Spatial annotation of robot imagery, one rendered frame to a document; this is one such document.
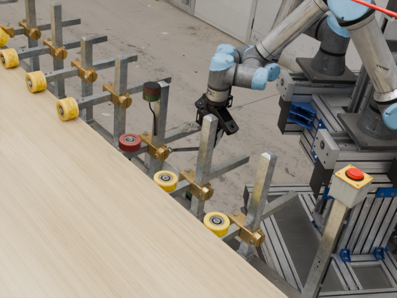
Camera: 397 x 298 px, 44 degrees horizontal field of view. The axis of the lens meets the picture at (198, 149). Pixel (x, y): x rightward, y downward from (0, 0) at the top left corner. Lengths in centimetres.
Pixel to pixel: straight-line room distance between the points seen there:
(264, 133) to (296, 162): 38
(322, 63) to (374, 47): 68
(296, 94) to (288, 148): 139
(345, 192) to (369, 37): 51
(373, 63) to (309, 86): 68
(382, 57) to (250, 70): 40
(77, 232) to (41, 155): 40
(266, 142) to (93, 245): 237
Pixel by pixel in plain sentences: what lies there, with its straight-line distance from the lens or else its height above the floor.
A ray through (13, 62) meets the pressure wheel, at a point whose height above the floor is 94.
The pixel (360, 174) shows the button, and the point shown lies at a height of 123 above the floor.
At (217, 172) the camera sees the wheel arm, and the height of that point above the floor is 83.
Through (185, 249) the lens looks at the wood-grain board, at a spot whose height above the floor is 90.
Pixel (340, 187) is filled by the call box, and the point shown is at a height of 119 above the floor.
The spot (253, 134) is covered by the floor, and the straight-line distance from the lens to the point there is 366.
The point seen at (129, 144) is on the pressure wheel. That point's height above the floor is 91.
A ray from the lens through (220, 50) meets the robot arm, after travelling 193.
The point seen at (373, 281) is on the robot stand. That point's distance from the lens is 252.
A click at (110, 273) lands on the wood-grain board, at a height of 90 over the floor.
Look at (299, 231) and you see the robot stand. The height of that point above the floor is 21.
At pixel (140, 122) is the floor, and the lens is 362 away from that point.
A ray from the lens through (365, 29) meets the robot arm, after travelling 155.
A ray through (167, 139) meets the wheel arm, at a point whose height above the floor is 85.
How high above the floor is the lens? 192
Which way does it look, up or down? 34 degrees down
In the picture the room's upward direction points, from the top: 8 degrees clockwise
